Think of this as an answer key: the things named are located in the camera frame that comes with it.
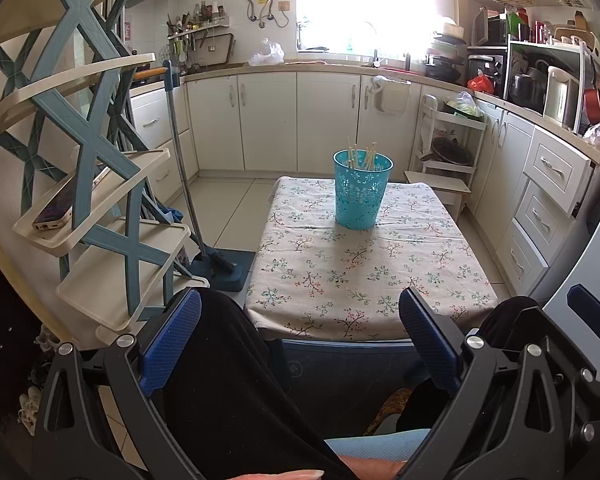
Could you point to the small wooden stool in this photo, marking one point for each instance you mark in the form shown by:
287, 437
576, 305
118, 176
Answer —
437, 181

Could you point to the kitchen faucet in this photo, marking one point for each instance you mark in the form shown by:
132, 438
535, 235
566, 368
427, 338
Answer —
375, 55

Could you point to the person's left hand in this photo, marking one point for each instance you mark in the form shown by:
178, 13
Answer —
285, 475

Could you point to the grey metal folding frame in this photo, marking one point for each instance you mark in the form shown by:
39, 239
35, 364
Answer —
117, 25

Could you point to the blue dustpan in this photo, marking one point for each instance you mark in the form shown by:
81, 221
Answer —
230, 282

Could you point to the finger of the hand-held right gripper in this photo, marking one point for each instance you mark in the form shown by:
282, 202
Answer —
587, 310

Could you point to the bunch of chopsticks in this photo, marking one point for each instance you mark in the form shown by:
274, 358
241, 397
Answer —
352, 157

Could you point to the floral tablecloth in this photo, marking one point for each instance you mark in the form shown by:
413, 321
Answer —
370, 280

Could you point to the kitchen window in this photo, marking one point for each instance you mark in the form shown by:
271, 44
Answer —
370, 0

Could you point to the cream panelled drawer cabinet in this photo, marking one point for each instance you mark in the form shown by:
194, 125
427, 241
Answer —
550, 165

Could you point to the teal perforated plastic basket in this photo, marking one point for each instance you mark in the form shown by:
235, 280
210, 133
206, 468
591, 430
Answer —
362, 210

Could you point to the stack of pots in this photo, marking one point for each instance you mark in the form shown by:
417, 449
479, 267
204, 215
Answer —
445, 57

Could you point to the cream and blue shelf rack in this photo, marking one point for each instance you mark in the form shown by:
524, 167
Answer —
105, 270

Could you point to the light blue seat cushion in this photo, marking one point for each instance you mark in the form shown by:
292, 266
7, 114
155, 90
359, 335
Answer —
380, 445

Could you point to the red plastic bag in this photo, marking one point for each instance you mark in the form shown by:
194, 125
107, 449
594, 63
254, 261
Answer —
481, 83

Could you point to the white appliance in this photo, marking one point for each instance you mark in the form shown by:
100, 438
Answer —
580, 240

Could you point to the blue floral bag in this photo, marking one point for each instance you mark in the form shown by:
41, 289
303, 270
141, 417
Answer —
172, 215

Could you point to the white plastic bag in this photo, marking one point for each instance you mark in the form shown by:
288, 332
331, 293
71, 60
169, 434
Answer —
267, 54

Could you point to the white electric kettle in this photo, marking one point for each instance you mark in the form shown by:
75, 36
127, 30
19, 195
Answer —
561, 95

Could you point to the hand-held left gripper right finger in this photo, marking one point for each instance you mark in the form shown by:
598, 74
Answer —
430, 340

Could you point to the black wok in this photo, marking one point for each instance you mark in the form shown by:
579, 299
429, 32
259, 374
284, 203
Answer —
452, 152

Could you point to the cream flat-front drawer cabinet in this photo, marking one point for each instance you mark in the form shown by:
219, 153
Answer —
152, 125

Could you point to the white shelf cart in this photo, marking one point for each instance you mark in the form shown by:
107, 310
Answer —
425, 125

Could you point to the red pot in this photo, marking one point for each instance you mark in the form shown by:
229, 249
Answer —
594, 105

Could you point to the bag of green vegetables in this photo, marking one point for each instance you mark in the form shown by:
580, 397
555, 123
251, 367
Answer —
465, 106

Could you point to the cream cabinet with doors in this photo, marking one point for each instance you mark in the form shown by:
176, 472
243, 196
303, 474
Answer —
270, 120

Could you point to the white dish rack with cookware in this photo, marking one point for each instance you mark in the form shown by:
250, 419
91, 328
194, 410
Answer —
530, 85

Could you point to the cream tray with dark rim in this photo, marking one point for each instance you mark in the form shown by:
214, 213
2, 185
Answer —
217, 50

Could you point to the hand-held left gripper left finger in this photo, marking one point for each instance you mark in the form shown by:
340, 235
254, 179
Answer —
172, 340

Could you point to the black dotted cloth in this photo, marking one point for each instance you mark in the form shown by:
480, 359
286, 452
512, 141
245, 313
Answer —
5, 335

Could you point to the smartphone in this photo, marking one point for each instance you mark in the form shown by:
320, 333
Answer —
55, 212

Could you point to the patterned slipper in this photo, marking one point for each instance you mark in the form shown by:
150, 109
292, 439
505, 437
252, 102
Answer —
387, 410

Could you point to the wall utensil rack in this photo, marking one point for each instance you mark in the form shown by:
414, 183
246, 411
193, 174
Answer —
197, 22

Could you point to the dark blue table base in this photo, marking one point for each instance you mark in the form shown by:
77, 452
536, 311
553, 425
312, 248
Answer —
340, 375

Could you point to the black toaster oven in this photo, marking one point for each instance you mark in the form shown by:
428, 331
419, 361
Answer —
485, 62

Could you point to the white hanging bin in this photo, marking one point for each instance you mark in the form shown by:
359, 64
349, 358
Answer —
392, 95

